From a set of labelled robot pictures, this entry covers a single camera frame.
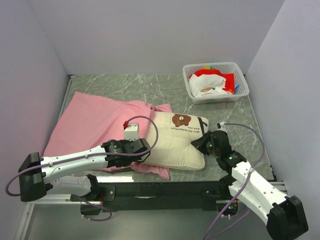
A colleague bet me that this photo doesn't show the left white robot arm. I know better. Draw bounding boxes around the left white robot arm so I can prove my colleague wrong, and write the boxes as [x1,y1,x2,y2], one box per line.
[18,138,154,202]

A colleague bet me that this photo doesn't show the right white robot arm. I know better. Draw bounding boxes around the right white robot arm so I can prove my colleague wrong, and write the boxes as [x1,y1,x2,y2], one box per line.
[191,130,309,240]

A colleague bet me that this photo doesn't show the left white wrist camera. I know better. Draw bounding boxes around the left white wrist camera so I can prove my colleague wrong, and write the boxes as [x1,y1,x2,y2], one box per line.
[123,121,139,141]

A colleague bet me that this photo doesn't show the black base beam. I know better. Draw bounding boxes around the black base beam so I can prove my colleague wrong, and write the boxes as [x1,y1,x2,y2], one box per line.
[85,181,232,212]

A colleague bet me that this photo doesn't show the aluminium rail frame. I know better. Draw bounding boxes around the aluminium rail frame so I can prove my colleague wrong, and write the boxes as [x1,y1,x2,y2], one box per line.
[14,74,301,240]

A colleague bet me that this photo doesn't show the white plastic basket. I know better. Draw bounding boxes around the white plastic basket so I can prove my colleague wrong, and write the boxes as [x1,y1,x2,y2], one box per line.
[182,62,250,104]

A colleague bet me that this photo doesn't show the colourful cloth in basket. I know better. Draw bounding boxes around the colourful cloth in basket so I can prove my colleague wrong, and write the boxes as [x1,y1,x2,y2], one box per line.
[202,66,239,94]

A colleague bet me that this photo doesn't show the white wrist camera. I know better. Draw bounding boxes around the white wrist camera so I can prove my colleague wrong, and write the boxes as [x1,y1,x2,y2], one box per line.
[216,122,227,132]
[123,121,139,141]

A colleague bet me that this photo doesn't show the cream pillow with bear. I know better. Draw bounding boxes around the cream pillow with bear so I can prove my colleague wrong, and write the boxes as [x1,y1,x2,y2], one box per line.
[145,111,209,171]

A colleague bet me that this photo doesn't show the pink pillowcase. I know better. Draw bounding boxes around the pink pillowcase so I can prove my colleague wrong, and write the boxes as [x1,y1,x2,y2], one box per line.
[41,91,173,181]

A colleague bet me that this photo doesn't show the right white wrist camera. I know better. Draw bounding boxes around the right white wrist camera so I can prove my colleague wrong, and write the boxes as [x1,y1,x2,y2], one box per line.
[216,122,227,132]

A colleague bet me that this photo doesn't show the white and red cloth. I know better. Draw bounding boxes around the white and red cloth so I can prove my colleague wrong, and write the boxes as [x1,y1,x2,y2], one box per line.
[188,68,236,98]

